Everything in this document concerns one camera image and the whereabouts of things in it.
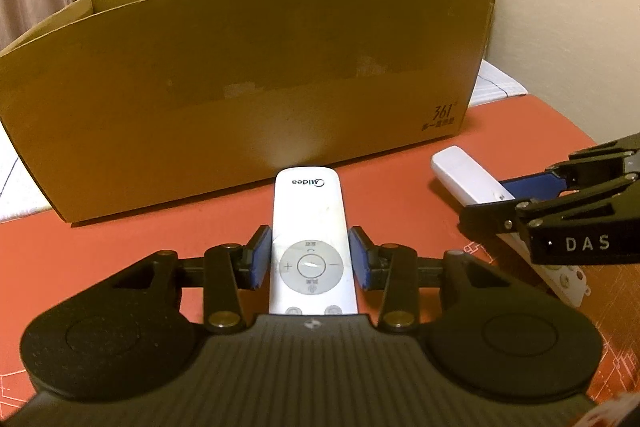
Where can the brown cardboard box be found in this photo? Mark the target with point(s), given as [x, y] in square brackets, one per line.
[225, 82]

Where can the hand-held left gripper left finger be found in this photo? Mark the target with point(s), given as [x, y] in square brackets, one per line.
[260, 257]

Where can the white remote with round buttons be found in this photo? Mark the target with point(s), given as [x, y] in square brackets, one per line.
[310, 207]

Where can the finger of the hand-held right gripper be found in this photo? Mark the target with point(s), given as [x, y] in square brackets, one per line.
[490, 219]
[530, 186]

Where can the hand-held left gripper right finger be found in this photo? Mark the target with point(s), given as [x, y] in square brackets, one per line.
[360, 257]

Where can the slim white remote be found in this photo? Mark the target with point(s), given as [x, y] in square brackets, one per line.
[460, 172]

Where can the red printed mat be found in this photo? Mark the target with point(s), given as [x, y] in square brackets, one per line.
[400, 157]

